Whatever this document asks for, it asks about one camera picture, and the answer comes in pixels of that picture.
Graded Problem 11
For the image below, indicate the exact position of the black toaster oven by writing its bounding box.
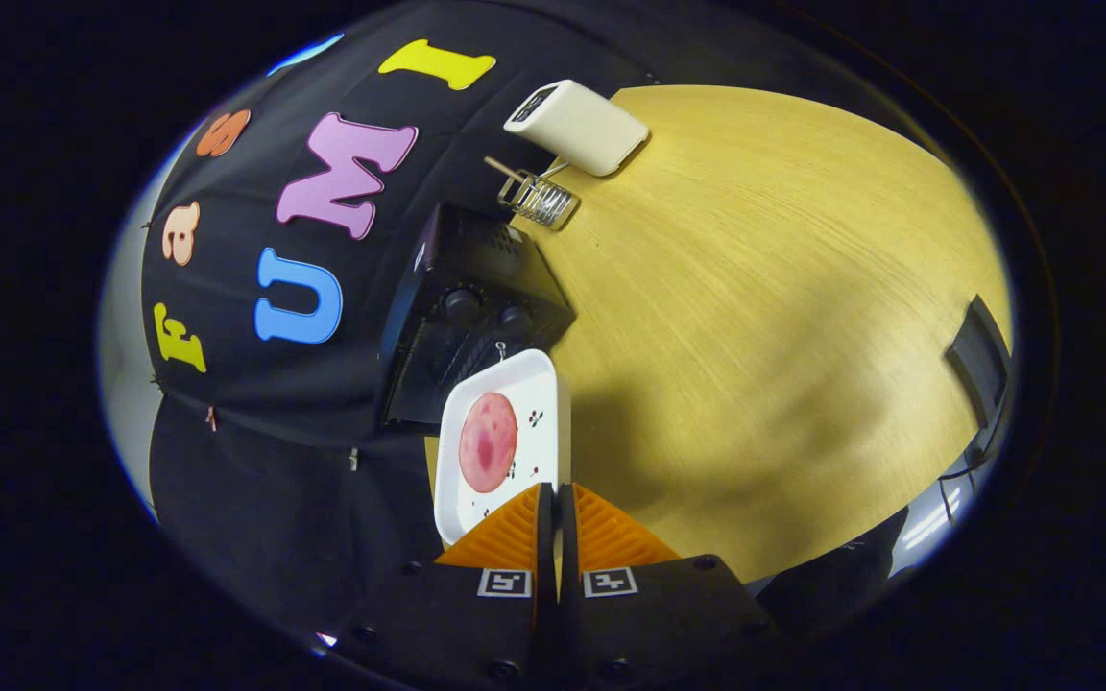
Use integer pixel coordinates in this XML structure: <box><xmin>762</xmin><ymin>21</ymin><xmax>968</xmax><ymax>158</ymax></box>
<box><xmin>378</xmin><ymin>202</ymin><xmax>578</xmax><ymax>430</ymax></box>

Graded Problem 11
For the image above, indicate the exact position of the white square plate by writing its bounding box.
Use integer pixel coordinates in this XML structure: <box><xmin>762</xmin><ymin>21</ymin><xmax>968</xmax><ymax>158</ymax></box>
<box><xmin>433</xmin><ymin>348</ymin><xmax>573</xmax><ymax>546</ymax></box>

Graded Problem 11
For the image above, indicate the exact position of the white toaster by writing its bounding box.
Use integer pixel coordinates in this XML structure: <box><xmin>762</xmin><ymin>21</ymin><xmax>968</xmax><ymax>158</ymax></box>
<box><xmin>503</xmin><ymin>80</ymin><xmax>651</xmax><ymax>178</ymax></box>

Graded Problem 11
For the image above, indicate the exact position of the pink ham slice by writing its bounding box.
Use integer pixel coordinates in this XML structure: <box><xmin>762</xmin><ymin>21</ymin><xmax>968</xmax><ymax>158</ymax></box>
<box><xmin>458</xmin><ymin>391</ymin><xmax>519</xmax><ymax>494</ymax></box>

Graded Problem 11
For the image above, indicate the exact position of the black backdrop cloth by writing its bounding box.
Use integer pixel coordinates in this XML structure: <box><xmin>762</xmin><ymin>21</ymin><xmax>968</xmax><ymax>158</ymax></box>
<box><xmin>140</xmin><ymin>0</ymin><xmax>669</xmax><ymax>663</ymax></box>

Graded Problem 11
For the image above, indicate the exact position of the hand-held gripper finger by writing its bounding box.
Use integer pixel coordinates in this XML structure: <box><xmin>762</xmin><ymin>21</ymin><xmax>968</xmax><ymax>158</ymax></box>
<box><xmin>323</xmin><ymin>483</ymin><xmax>555</xmax><ymax>688</ymax></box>
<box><xmin>558</xmin><ymin>483</ymin><xmax>780</xmax><ymax>690</ymax></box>

